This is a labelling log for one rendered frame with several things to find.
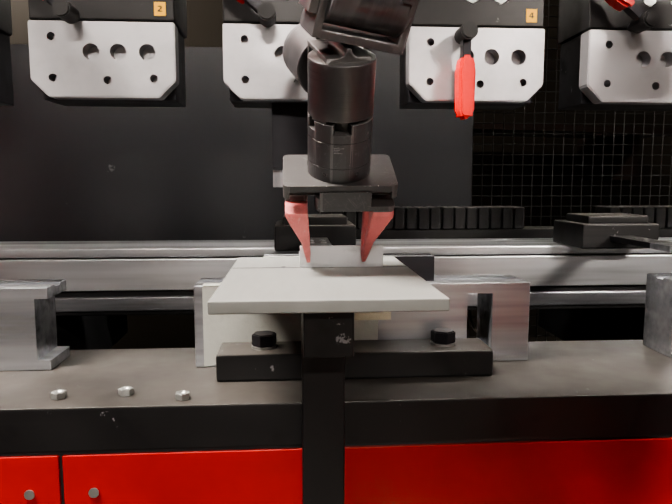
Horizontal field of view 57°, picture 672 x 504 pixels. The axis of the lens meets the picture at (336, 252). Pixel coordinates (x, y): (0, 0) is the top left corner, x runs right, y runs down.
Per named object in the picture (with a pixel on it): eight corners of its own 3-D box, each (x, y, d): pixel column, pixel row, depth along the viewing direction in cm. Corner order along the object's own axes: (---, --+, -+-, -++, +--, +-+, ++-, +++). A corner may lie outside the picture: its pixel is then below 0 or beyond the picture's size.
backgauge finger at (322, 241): (270, 265, 76) (270, 224, 75) (276, 243, 102) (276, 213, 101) (368, 264, 77) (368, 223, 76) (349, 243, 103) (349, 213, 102)
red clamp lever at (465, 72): (459, 117, 65) (461, 20, 63) (449, 121, 69) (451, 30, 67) (476, 117, 65) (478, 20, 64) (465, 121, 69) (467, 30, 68)
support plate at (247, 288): (207, 315, 45) (207, 301, 45) (238, 266, 72) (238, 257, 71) (450, 311, 47) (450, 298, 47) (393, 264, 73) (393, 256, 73)
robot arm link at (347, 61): (318, 55, 48) (387, 50, 49) (296, 31, 53) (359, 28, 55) (317, 138, 52) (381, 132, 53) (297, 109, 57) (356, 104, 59)
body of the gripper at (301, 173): (283, 172, 60) (281, 98, 56) (387, 171, 61) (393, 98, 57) (283, 205, 55) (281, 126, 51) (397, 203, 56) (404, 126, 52)
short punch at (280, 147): (272, 187, 71) (271, 102, 70) (273, 187, 73) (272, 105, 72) (359, 187, 72) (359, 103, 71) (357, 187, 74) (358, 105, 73)
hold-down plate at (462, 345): (216, 382, 66) (215, 354, 66) (221, 367, 71) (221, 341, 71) (493, 376, 68) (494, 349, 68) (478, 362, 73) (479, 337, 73)
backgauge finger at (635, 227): (636, 262, 79) (638, 222, 78) (552, 242, 105) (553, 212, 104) (726, 261, 80) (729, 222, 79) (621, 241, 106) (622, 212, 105)
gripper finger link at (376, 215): (312, 240, 65) (313, 159, 60) (380, 239, 66) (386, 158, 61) (315, 279, 60) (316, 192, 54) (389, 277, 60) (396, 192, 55)
